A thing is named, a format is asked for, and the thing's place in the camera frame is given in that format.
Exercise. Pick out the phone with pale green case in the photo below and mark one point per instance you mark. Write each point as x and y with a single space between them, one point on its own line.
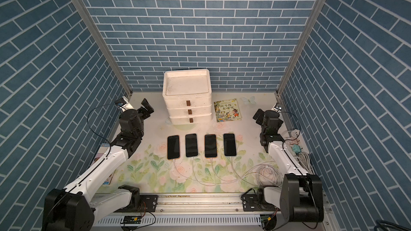
229 145

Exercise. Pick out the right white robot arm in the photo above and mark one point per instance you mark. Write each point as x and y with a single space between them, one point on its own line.
300 197

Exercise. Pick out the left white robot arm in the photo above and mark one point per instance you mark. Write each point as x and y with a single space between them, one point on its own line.
73 207

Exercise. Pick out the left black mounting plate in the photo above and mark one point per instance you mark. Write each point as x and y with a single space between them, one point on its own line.
147 202

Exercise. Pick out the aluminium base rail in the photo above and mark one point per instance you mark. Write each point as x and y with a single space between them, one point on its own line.
209 212

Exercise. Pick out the phone with red case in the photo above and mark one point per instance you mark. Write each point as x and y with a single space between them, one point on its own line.
210 146

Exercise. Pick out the colourful cartoon picture book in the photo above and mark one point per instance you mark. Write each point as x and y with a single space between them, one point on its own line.
227 110

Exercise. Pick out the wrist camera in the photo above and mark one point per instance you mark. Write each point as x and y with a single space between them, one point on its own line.
277 107
123 104

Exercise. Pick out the white three-drawer storage box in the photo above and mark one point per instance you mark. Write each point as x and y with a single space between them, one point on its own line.
187 96

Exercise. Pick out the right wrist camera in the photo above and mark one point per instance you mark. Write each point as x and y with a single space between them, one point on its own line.
277 107

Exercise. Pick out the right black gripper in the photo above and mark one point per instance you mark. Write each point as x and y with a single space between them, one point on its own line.
262 116

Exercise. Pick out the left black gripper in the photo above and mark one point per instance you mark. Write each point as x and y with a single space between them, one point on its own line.
146 106

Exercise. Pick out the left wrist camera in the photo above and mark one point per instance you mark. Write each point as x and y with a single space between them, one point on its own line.
123 104

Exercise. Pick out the phone with orange case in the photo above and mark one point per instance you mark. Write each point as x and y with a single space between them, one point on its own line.
173 147

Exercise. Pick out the black mounting plate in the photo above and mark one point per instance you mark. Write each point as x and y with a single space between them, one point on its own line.
147 202
250 203

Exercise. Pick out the small green circuit board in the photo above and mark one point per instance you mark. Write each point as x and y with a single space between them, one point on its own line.
131 220

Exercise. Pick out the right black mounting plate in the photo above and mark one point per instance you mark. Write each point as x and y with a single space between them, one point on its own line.
250 203

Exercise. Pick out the white power strip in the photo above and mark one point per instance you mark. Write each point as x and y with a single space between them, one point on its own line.
295 135

